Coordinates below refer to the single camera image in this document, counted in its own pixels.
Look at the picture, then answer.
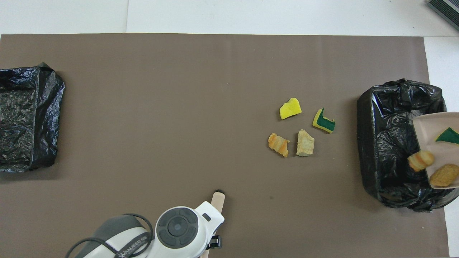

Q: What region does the beige brush with black bristles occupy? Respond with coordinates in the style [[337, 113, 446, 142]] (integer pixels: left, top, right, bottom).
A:
[[202, 189, 226, 258]]

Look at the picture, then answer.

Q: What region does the orange striped bread piece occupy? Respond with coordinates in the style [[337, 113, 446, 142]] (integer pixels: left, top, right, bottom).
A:
[[268, 133, 290, 157]]

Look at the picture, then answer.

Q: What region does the beige crumbly sponge chunk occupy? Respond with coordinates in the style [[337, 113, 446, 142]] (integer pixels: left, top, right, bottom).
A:
[[296, 129, 315, 157]]

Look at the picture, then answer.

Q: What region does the large green and yellow sponge piece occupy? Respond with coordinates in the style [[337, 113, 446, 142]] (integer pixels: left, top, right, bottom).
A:
[[312, 107, 336, 134]]

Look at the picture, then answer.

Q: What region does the pale striped croissant piece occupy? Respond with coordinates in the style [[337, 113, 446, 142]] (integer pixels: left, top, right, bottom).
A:
[[408, 150, 435, 172]]

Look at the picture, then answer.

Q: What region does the brown oval bread nugget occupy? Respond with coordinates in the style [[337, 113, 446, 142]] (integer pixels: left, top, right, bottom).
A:
[[429, 164, 459, 187]]

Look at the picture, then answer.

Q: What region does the beige plastic dustpan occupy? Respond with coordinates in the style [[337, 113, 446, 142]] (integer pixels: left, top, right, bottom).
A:
[[412, 112, 459, 190]]

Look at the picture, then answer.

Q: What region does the small green and yellow sponge piece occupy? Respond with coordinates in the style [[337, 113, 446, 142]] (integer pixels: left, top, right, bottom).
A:
[[435, 127, 459, 145]]

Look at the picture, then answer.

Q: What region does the bin with black trash bag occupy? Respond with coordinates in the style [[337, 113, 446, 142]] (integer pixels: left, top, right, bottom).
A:
[[0, 63, 66, 173], [357, 78, 459, 212]]

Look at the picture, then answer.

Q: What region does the brown table mat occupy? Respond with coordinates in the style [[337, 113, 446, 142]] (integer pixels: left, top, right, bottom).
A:
[[0, 33, 449, 258]]

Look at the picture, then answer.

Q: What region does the grey ridged device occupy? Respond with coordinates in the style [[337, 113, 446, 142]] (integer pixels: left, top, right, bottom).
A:
[[427, 0, 459, 31]]

